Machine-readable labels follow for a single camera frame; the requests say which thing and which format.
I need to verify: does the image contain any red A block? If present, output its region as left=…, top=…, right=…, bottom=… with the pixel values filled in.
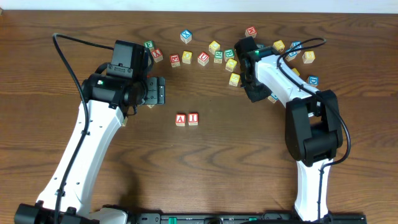
left=175, top=114, right=186, bottom=126

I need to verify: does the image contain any red I block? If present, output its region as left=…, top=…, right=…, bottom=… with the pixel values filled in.
left=188, top=113, right=198, bottom=126

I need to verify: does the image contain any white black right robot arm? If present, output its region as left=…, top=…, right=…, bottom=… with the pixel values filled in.
left=234, top=44, right=346, bottom=222

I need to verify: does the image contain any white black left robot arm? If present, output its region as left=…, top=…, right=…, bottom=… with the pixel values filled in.
left=14, top=73, right=165, bottom=223

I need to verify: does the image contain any blue P block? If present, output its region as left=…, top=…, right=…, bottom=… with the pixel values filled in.
left=267, top=93, right=278, bottom=103

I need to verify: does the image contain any yellow block lower middle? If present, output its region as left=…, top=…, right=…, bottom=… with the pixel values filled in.
left=229, top=73, right=240, bottom=86

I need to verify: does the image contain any red X block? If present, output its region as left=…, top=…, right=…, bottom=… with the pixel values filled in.
left=151, top=49, right=163, bottom=62

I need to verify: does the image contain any red E block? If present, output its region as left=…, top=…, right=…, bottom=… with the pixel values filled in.
left=170, top=54, right=180, bottom=67

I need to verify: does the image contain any yellow block below B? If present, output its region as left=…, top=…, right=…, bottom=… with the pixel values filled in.
left=225, top=58, right=237, bottom=72

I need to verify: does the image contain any green F block upper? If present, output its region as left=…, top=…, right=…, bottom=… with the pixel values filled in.
left=144, top=40, right=155, bottom=52

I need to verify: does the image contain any green f block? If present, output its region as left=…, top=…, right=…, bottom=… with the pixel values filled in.
left=144, top=40, right=155, bottom=52
left=122, top=116, right=128, bottom=126

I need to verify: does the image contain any yellow block near left gripper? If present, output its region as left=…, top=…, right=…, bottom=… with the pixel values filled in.
left=182, top=51, right=193, bottom=64

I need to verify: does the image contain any yellow block right middle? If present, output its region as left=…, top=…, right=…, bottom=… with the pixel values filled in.
left=292, top=68, right=300, bottom=76

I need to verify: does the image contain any green B block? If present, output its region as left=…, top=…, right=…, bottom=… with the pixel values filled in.
left=224, top=49, right=235, bottom=62

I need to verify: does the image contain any green F block lower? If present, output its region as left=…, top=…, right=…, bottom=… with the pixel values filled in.
left=122, top=116, right=128, bottom=126

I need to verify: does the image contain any green R block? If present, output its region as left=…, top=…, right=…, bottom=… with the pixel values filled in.
left=214, top=50, right=223, bottom=63

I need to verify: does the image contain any blue S block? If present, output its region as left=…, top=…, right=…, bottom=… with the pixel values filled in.
left=285, top=52, right=297, bottom=62

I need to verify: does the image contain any yellow block upper right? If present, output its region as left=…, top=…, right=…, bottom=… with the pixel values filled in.
left=272, top=40, right=285, bottom=53

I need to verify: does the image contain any red U block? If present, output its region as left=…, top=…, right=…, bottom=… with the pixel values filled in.
left=198, top=52, right=210, bottom=66

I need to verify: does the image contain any blue X block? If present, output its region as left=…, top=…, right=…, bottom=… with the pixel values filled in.
left=180, top=30, right=192, bottom=44

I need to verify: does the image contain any blue D block lower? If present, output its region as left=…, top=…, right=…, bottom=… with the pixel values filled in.
left=307, top=75, right=319, bottom=87

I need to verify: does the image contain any blue d block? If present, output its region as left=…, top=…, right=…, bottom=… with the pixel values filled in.
left=307, top=75, right=319, bottom=87
left=290, top=41, right=302, bottom=49

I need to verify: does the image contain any red H block top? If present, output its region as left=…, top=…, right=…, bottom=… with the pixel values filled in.
left=245, top=26, right=257, bottom=38

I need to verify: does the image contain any yellow block top middle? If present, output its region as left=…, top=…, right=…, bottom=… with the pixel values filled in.
left=209, top=40, right=221, bottom=55

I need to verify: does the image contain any blue D block upper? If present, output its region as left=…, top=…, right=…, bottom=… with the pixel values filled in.
left=290, top=41, right=302, bottom=49

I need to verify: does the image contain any yellow block far right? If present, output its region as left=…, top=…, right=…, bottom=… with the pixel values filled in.
left=302, top=51, right=316, bottom=64

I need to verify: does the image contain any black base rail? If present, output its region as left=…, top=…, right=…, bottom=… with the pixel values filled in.
left=127, top=212, right=368, bottom=224

